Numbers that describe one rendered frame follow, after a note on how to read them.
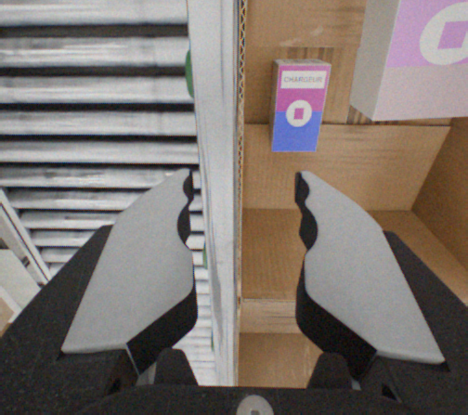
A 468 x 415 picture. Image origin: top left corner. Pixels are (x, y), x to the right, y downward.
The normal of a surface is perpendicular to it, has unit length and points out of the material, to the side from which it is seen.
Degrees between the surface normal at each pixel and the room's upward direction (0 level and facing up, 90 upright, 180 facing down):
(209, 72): 0
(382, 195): 0
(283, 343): 89
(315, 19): 2
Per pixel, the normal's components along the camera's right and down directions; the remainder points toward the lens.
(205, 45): -0.02, 0.53
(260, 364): 0.01, -0.85
